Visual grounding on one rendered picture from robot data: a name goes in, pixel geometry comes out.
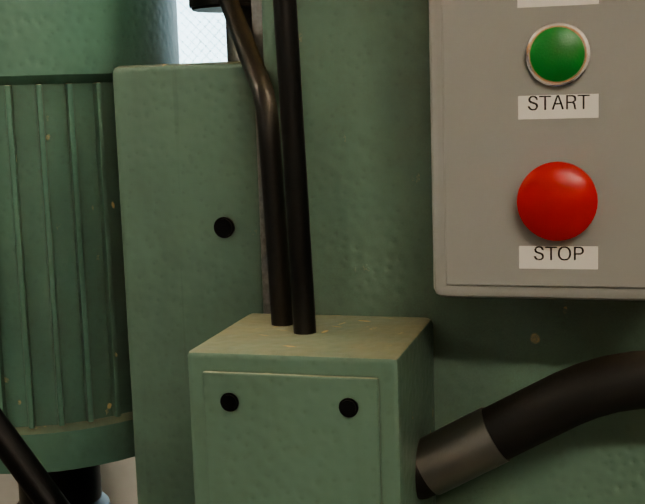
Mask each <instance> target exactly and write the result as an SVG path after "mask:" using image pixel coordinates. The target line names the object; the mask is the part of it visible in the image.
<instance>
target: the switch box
mask: <svg viewBox="0 0 645 504"><path fill-rule="evenodd" d="M428 1H429V56H430V112H431V168H432V224H433V279H434V289H435V291H436V294H438V295H440V296H443V297H473V298H525V299H577V300H629V301H645V0H599V4H588V5H568V6H548V7H527V8H517V0H428ZM555 22H564V23H568V24H571V25H573V26H575V27H577V28H578V29H579V30H581V31H582V33H583V34H584V35H585V36H586V38H587V40H588V42H589V46H590V53H591V54H590V61H589V64H588V67H587V69H586V71H585V72H584V73H583V75H582V76H581V77H580V78H579V79H578V80H576V81H575V82H573V83H571V84H569V85H566V86H560V87H552V86H548V85H545V84H543V83H541V82H539V81H538V80H536V79H535V78H534V77H533V76H532V74H531V73H530V71H529V69H528V67H527V64H526V58H525V53H526V47H527V44H528V42H529V40H530V38H531V37H532V35H533V34H534V33H535V32H536V31H537V30H538V29H539V28H541V27H543V26H544V25H547V24H550V23H555ZM568 94H599V118H565V119H521V120H518V96H533V95H568ZM556 161H560V162H567V163H571V164H573V165H576V166H578V167H579V168H581V169H582V170H584V171H585V172H586V173H587V174H588V175H589V176H590V178H591V179H592V181H593V182H594V185H595V187H596V190H597V195H598V206H597V210H596V214H595V216H594V219H593V220H592V222H591V224H590V225H589V226H588V227H587V228H586V230H584V231H583V232H582V233H581V234H579V235H577V236H576V237H573V238H571V239H567V240H563V241H552V240H547V239H544V238H541V237H539V236H537V235H535V234H534V233H532V232H531V231H530V230H529V229H528V228H527V227H526V226H525V225H524V223H523V221H522V220H521V218H520V215H519V212H518V208H517V195H518V191H519V188H520V185H521V183H522V182H523V180H524V179H525V177H526V176H527V175H528V174H529V173H530V172H531V171H532V170H534V169H535V168H537V167H538V166H540V165H543V164H545V163H549V162H556ZM519 246H598V269H519Z"/></svg>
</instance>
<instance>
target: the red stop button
mask: <svg viewBox="0 0 645 504"><path fill-rule="evenodd" d="M597 206H598V195H597V190H596V187H595V185H594V182H593V181H592V179H591V178H590V176H589V175H588V174H587V173H586V172H585V171H584V170H582V169H581V168H579V167H578V166H576V165H573V164H571V163H567V162H560V161H556V162H549V163H545V164H543V165H540V166H538V167H537V168H535V169H534V170H532V171H531V172H530V173H529V174H528V175H527V176H526V177H525V179H524V180H523V182H522V183H521V185H520V188H519V191H518V195H517V208H518V212H519V215H520V218H521V220H522V221H523V223H524V225H525V226H526V227H527V228H528V229H529V230H530V231H531V232H532V233H534V234H535V235H537V236H539V237H541V238H544V239H547V240H552V241H563V240H567V239H571V238H573V237H576V236H577V235H579V234H581V233H582V232H583V231H584V230H586V228H587V227H588V226H589V225H590V224H591V222H592V220H593V219H594V216H595V214H596V210H597Z"/></svg>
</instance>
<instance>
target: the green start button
mask: <svg viewBox="0 0 645 504"><path fill-rule="evenodd" d="M590 54H591V53H590V46H589V42H588V40H587V38H586V36H585V35H584V34H583V33H582V31H581V30H579V29H578V28H577V27H575V26H573V25H571V24H568V23H564V22H555V23H550V24H547V25H544V26H543V27H541V28H539V29H538V30H537V31H536V32H535V33H534V34H533V35H532V37H531V38H530V40H529V42H528V44H527V47H526V53H525V58H526V64H527V67H528V69H529V71H530V73H531V74H532V76H533V77H534V78H535V79H536V80H538V81H539V82H541V83H543V84H545V85H548V86H552V87H560V86H566V85H569V84H571V83H573V82H575V81H576V80H578V79H579V78H580V77H581V76H582V75H583V73H584V72H585V71H586V69H587V67H588V64H589V61H590Z"/></svg>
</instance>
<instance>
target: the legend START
mask: <svg viewBox="0 0 645 504"><path fill-rule="evenodd" d="M565 118H599V94H568V95H533V96H518V120H521V119H565Z"/></svg>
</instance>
